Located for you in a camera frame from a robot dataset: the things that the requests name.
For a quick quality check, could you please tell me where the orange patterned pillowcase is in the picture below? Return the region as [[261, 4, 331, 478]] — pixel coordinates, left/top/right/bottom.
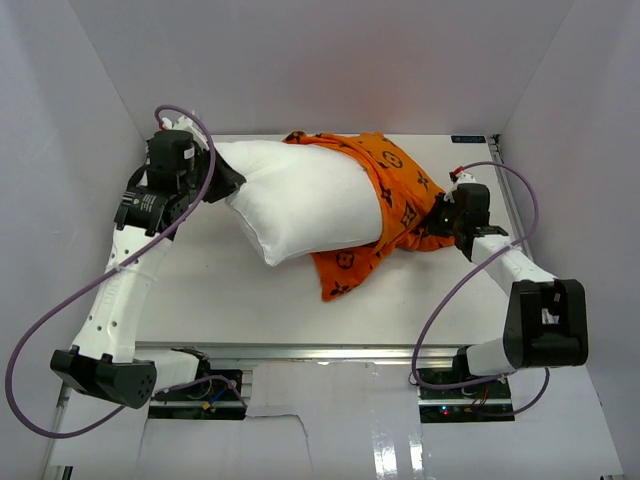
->
[[283, 131, 454, 302]]

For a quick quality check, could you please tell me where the white pillow insert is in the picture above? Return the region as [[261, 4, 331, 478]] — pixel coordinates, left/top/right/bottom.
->
[[216, 140, 383, 266]]

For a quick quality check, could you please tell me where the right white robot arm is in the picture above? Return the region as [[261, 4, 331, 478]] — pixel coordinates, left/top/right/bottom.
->
[[425, 183, 589, 399]]

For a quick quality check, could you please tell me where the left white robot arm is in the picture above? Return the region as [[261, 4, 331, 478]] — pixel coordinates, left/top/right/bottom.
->
[[50, 130, 245, 409]]

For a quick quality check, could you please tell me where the right blue corner label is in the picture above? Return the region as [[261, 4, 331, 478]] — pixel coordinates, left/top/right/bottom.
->
[[451, 135, 487, 144]]

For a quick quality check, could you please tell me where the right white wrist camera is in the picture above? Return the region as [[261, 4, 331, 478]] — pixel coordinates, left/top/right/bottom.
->
[[445, 167, 477, 203]]

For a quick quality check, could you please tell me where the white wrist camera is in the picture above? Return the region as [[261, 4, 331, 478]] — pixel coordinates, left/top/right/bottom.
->
[[159, 115, 210, 151], [445, 167, 477, 203]]

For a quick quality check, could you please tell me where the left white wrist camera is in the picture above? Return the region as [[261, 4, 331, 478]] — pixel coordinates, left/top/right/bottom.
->
[[159, 115, 210, 151]]

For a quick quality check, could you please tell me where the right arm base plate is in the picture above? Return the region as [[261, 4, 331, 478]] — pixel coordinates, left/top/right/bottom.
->
[[408, 373, 515, 424]]

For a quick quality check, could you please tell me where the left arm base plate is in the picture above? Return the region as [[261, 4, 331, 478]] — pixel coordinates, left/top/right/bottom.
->
[[148, 348, 246, 421]]

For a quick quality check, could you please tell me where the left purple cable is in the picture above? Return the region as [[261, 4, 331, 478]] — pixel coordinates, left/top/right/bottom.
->
[[4, 104, 249, 440]]

